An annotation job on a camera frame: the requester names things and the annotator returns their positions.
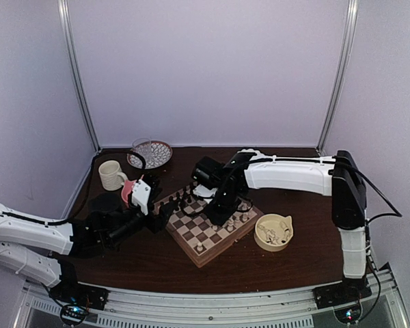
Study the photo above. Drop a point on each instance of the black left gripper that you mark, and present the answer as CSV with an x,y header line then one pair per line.
x,y
158,221

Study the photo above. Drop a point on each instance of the white scalloped bowl black rim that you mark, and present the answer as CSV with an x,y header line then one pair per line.
x,y
249,150

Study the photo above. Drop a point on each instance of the wooden chess board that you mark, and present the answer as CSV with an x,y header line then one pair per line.
x,y
188,231

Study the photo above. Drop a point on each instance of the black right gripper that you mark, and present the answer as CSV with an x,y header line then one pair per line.
x,y
220,219

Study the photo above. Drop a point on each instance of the aluminium frame post left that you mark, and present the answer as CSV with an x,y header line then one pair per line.
x,y
64,16

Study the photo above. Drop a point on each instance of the pink cat ear bowl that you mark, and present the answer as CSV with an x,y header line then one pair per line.
x,y
127,193

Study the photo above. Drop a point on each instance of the aluminium frame post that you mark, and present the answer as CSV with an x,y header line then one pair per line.
x,y
344,58
64,16

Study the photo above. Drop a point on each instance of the white ribbed mug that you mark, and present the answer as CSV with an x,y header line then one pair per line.
x,y
111,175

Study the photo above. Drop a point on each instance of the aluminium front rail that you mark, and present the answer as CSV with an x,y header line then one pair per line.
x,y
284,308

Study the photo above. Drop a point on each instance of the patterned ceramic plate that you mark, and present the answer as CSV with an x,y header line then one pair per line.
x,y
162,153

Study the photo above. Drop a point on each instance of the clear drinking glass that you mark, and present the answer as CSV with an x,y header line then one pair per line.
x,y
143,146

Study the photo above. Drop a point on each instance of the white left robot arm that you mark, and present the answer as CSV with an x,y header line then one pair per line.
x,y
20,233

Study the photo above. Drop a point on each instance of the aluminium frame post right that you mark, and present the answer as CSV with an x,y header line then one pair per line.
x,y
344,58

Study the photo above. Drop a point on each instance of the cream cat ear bowl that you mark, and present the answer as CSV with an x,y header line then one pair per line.
x,y
273,232

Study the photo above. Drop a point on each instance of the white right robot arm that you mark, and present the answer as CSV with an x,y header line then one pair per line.
x,y
332,176

